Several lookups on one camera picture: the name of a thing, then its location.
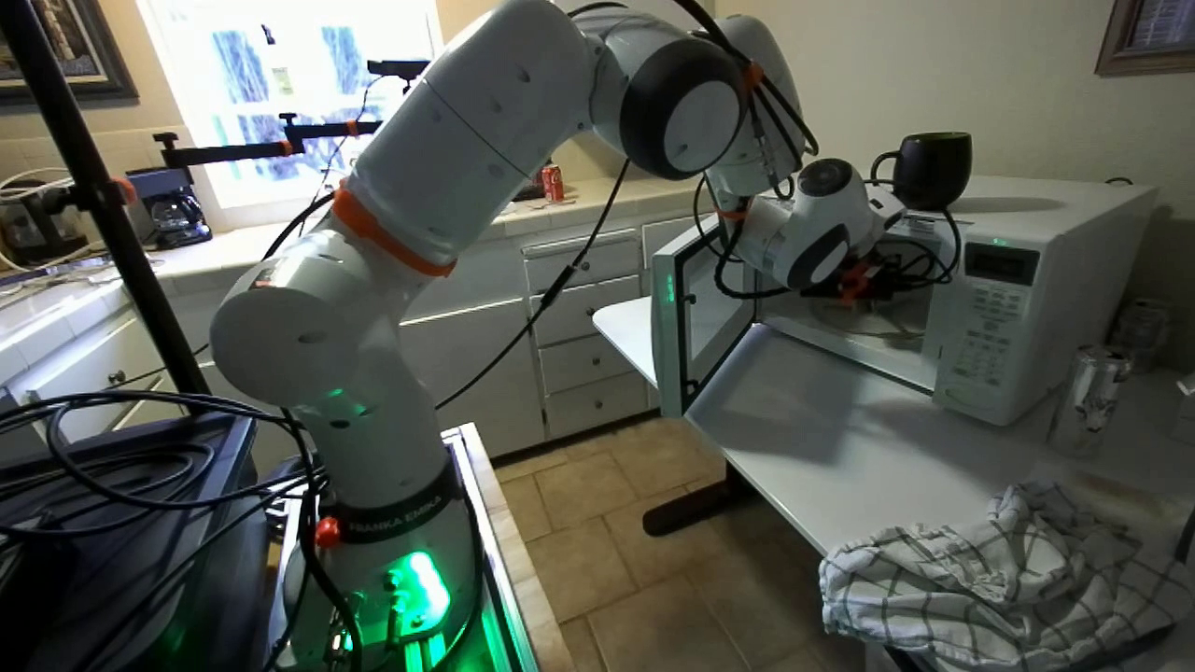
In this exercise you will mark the clear glass jar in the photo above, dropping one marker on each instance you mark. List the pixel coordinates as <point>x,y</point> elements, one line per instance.
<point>1140,338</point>

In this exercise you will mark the white microwave door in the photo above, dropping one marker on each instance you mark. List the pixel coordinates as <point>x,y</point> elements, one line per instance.
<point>703,310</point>

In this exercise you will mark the black mug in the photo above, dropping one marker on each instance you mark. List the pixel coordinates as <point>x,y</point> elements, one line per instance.
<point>934,170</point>

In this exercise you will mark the robot stand with green light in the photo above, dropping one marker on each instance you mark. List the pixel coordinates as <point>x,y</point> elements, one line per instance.
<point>518,620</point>

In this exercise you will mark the dark framed wall picture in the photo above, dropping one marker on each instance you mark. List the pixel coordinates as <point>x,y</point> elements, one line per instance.
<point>62,41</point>

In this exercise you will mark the white checkered dish towel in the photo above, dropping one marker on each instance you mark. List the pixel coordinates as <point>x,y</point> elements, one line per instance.
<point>993,582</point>

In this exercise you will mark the white microwave oven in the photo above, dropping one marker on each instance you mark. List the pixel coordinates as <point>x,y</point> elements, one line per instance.
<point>1059,286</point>

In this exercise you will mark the small red container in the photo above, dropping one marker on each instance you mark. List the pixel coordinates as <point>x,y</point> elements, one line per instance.
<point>553,183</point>

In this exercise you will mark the white kitchen cabinets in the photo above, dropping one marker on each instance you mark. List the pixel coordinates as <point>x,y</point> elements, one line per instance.
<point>583,358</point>

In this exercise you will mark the black equipment box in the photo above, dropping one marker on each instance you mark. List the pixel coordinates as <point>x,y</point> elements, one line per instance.
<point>77,599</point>

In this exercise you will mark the black camera stand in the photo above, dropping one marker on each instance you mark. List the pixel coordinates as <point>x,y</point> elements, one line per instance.
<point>102,189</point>

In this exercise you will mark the framed building picture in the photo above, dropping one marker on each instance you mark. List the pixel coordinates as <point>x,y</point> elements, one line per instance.
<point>1145,30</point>

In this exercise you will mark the bright window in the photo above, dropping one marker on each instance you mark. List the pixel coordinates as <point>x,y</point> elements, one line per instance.
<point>249,76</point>

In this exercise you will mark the dark countertop appliance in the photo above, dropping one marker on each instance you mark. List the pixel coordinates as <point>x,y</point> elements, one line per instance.
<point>30,226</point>

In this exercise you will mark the black table base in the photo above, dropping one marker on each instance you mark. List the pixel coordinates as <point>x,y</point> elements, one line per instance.
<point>691,509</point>

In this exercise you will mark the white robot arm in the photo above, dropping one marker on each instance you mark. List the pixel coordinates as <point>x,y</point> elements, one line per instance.
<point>473,123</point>

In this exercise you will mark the silver shaker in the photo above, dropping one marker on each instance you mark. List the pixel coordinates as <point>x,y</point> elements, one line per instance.
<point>1083,396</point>

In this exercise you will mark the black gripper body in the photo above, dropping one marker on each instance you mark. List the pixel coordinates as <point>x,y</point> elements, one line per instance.
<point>893,265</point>

